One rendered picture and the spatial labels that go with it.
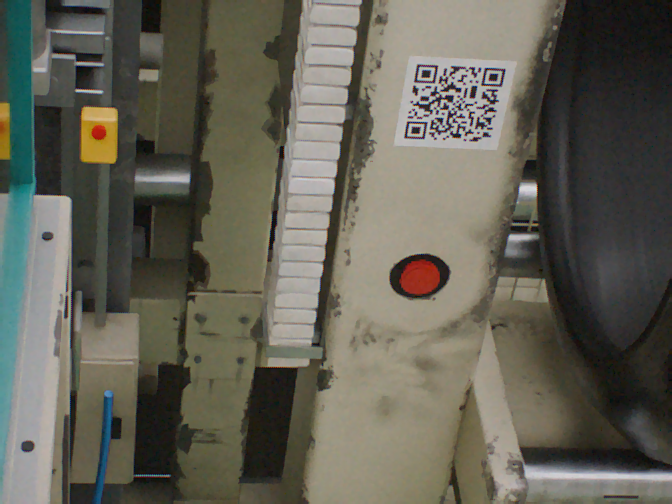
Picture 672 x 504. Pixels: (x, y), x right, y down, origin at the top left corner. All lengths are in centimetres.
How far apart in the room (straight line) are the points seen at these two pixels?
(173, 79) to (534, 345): 67
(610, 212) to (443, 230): 35
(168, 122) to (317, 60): 96
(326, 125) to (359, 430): 31
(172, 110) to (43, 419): 127
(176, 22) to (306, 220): 80
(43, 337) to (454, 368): 53
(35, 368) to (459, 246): 47
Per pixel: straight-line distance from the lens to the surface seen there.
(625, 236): 145
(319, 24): 103
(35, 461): 72
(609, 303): 141
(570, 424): 144
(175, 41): 191
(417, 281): 116
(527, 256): 144
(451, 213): 112
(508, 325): 153
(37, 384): 75
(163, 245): 215
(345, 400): 124
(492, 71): 105
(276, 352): 121
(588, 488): 125
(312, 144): 108
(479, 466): 122
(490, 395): 124
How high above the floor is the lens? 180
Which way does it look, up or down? 39 degrees down
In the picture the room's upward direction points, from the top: 8 degrees clockwise
